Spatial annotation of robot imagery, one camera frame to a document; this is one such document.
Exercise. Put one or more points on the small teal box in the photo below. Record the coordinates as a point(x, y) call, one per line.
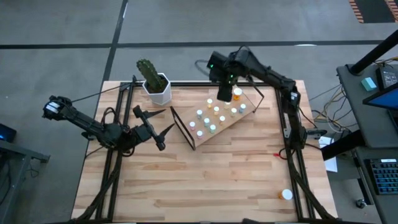
point(368, 84)

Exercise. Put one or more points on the white hexagonal plant pot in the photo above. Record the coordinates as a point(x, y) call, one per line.
point(160, 98)

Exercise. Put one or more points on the green cactus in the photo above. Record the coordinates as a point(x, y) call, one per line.
point(150, 74)

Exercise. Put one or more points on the dark mat orange striped edges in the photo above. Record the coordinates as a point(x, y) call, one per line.
point(373, 11)

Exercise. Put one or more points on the dark grey desk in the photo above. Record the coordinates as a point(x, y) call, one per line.
point(357, 130)

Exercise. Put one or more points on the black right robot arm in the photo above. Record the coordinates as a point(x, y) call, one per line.
point(270, 76)

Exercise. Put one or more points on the grey metal cart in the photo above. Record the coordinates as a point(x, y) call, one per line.
point(18, 149)

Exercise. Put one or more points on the pink pill bottle white cap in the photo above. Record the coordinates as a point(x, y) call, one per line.
point(192, 124)
point(199, 133)

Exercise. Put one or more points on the black device blue light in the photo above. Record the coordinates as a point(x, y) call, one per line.
point(5, 133)

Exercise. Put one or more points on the translucent pill bottle white cap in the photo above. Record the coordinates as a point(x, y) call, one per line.
point(228, 105)

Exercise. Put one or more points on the black diagonal pole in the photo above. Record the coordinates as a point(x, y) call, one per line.
point(373, 53)

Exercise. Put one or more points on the yellow pill bottle white cap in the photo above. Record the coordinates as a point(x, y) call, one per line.
point(209, 102)
point(216, 109)

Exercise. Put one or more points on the black aluminium rig frame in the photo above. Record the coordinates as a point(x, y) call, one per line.
point(186, 83)

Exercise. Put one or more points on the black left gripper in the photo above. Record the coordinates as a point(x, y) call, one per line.
point(144, 132)

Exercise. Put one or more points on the green pill bottle white cap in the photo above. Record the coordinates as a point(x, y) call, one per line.
point(212, 127)

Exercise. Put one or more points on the yellow-orange pill bottle white cap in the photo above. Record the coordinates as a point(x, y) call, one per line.
point(222, 119)

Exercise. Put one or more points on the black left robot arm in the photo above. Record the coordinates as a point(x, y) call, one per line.
point(84, 121)

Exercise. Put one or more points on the black desk crossbar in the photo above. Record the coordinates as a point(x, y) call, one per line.
point(342, 144)

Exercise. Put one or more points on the blue-grey pill bottle white cap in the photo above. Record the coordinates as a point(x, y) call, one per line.
point(199, 113)

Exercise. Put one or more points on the blue pill bottle white cap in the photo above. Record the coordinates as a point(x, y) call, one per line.
point(242, 107)

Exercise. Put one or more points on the grey caster wheel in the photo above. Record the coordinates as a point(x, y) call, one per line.
point(360, 203)

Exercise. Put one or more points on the backlit black keyboard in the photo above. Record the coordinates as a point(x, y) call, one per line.
point(385, 175)

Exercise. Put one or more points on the wooden shelf black metal frame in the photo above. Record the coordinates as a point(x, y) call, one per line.
point(227, 121)

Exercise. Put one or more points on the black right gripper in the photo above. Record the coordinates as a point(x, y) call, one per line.
point(222, 71)

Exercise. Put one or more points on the grey metal bracket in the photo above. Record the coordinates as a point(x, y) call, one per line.
point(287, 130)

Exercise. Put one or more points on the white paper sheet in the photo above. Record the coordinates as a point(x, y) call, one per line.
point(331, 163)

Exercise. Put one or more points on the black power adapter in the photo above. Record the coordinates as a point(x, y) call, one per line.
point(386, 78)

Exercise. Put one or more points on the yellow-green pill bottle white cap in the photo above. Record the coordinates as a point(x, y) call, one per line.
point(233, 111)

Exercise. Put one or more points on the teal pill bottle white cap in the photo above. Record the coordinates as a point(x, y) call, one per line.
point(206, 120)

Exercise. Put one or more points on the laptop with blue screen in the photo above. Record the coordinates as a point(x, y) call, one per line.
point(384, 99)

